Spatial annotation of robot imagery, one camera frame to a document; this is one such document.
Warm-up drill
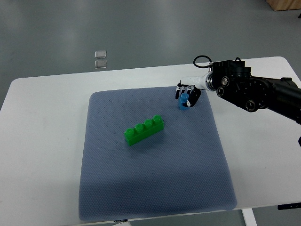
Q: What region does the upper metal floor plate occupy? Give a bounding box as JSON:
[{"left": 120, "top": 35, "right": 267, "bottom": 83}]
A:
[{"left": 95, "top": 50, "right": 107, "bottom": 59}]

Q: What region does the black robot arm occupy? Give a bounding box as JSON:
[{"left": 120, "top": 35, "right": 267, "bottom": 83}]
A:
[{"left": 209, "top": 58, "right": 301, "bottom": 124}]

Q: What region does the long green block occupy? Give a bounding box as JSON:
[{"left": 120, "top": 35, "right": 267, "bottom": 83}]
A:
[{"left": 124, "top": 115, "right": 164, "bottom": 146}]

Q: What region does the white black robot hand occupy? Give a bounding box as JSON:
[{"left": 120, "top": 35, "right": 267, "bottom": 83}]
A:
[{"left": 175, "top": 73, "right": 212, "bottom": 108}]

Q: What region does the wooden box corner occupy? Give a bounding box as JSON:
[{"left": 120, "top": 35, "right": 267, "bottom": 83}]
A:
[{"left": 266, "top": 0, "right": 301, "bottom": 11}]

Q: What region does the black table control panel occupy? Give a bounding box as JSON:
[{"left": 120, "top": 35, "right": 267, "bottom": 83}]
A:
[{"left": 277, "top": 202, "right": 301, "bottom": 210}]

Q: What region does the black cable loop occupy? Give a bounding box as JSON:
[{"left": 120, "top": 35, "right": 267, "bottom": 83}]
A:
[{"left": 193, "top": 55, "right": 214, "bottom": 69}]

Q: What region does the blue-grey mesh mat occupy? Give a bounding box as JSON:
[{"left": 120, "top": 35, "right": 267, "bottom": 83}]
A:
[{"left": 79, "top": 87, "right": 237, "bottom": 221}]

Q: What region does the white table leg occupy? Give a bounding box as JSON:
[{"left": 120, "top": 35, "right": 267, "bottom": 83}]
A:
[{"left": 241, "top": 208, "right": 257, "bottom": 226}]

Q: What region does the small blue block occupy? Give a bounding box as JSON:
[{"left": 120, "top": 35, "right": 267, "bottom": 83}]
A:
[{"left": 178, "top": 93, "right": 189, "bottom": 110}]

